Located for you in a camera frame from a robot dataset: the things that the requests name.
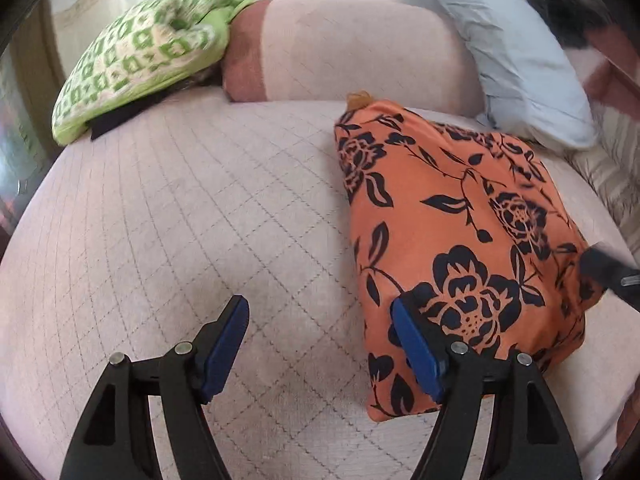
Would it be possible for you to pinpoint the dark furry cushion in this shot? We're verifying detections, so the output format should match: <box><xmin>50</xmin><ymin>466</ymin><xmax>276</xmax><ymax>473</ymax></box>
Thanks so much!
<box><xmin>517</xmin><ymin>0</ymin><xmax>613</xmax><ymax>51</ymax></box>

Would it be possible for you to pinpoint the green checked pillow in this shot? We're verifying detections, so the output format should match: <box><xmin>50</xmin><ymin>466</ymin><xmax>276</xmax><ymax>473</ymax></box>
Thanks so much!
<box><xmin>51</xmin><ymin>0</ymin><xmax>258</xmax><ymax>146</ymax></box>

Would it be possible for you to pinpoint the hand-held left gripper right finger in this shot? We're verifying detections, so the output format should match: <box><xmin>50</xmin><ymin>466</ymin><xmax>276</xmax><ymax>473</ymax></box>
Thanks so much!
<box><xmin>391</xmin><ymin>296</ymin><xmax>583</xmax><ymax>480</ymax></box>

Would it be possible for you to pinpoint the grey pillow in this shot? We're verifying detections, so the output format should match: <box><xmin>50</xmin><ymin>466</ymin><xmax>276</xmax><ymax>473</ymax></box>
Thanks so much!
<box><xmin>410</xmin><ymin>0</ymin><xmax>601</xmax><ymax>152</ymax></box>

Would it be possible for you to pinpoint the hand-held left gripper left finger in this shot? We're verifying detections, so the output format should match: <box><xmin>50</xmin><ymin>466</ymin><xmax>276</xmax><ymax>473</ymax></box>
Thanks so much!
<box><xmin>59</xmin><ymin>295</ymin><xmax>250</xmax><ymax>480</ymax></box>

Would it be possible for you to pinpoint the pink and brown cushion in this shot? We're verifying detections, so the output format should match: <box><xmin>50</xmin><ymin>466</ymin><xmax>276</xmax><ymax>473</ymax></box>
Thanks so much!
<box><xmin>562</xmin><ymin>22</ymin><xmax>640</xmax><ymax>122</ymax></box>

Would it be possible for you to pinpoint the wooden stained glass door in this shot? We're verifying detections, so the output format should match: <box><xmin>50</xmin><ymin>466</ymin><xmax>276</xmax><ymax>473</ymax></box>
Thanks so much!
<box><xmin>0</xmin><ymin>0</ymin><xmax>68</xmax><ymax>241</ymax></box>

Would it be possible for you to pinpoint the orange black floral pillow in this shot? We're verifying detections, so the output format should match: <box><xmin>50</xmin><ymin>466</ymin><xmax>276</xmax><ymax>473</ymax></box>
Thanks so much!
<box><xmin>333</xmin><ymin>91</ymin><xmax>601</xmax><ymax>423</ymax></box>

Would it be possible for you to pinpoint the pink bolster cushion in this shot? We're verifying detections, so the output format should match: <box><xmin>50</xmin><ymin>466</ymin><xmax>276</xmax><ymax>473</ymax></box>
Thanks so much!
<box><xmin>221</xmin><ymin>0</ymin><xmax>485</xmax><ymax>117</ymax></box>

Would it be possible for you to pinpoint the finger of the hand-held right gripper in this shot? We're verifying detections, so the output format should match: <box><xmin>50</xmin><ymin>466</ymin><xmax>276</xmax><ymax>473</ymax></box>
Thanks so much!
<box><xmin>579</xmin><ymin>241</ymin><xmax>640</xmax><ymax>312</ymax></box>

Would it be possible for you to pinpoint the striped floral cushion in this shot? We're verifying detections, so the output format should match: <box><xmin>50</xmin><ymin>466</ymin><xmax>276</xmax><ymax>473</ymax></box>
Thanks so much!
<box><xmin>565</xmin><ymin>110</ymin><xmax>640</xmax><ymax>258</ymax></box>

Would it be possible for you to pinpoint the pink quilted bed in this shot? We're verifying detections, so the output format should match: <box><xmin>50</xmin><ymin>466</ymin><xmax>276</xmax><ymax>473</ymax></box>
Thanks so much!
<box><xmin>0</xmin><ymin>99</ymin><xmax>640</xmax><ymax>480</ymax></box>

